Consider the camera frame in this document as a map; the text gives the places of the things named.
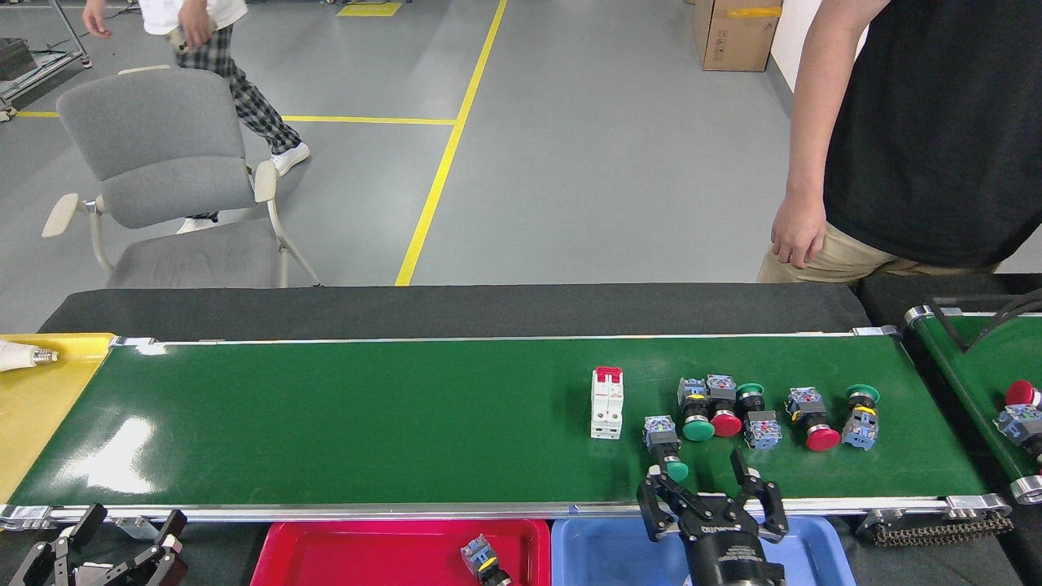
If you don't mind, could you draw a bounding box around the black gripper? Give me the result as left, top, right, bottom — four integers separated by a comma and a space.
637, 448, 789, 586

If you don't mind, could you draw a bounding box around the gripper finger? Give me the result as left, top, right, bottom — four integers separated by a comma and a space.
8, 503, 107, 586
90, 510, 188, 586

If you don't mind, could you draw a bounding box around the white circuit breaker red lever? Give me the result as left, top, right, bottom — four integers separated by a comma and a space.
590, 366, 625, 441

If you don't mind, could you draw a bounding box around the blue plastic tray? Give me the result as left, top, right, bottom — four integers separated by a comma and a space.
551, 514, 857, 586

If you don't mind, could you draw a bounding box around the yellow plastic tray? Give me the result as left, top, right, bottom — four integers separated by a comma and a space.
0, 332, 115, 501

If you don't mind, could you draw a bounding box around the red plastic tray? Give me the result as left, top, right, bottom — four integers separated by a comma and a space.
250, 518, 552, 586

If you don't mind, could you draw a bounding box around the long green conveyor belt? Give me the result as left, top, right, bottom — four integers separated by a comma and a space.
0, 326, 1014, 530

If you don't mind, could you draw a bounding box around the short green conveyor belt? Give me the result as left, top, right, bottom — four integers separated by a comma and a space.
905, 305, 1042, 505

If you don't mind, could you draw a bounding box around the person's right hand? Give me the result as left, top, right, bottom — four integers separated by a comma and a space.
770, 195, 829, 271

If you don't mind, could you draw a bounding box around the person's hand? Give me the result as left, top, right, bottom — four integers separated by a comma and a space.
81, 0, 113, 39
177, 0, 215, 48

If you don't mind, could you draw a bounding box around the white lamp with metal base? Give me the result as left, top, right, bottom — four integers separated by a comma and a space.
0, 339, 59, 373

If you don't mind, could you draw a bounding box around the grey office chair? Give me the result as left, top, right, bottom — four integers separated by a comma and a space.
41, 65, 322, 290

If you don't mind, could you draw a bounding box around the person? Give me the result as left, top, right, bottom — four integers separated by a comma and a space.
81, 0, 312, 237
755, 0, 1042, 286

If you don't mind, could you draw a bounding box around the brown cardboard box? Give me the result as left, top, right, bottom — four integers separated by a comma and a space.
692, 0, 784, 72

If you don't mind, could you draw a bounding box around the metal trolley rack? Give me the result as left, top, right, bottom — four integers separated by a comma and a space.
0, 0, 92, 123

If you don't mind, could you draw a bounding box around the conveyor drive chain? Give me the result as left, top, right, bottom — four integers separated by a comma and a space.
855, 509, 1016, 548

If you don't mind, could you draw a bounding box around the black guide bracket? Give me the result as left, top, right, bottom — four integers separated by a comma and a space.
928, 289, 1042, 355

